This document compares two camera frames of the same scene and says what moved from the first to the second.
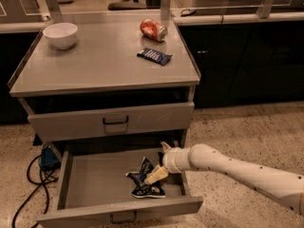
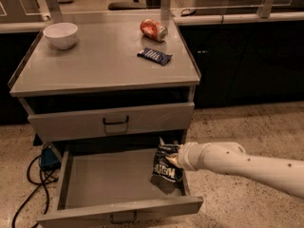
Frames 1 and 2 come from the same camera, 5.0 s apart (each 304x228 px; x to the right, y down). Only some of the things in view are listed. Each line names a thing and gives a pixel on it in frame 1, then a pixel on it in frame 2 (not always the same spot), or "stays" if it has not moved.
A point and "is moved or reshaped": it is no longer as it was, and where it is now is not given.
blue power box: x=49 y=160 stays
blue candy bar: x=156 y=56 stays
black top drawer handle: x=116 y=122 stays
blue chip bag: x=143 y=189 is moved or reshaped
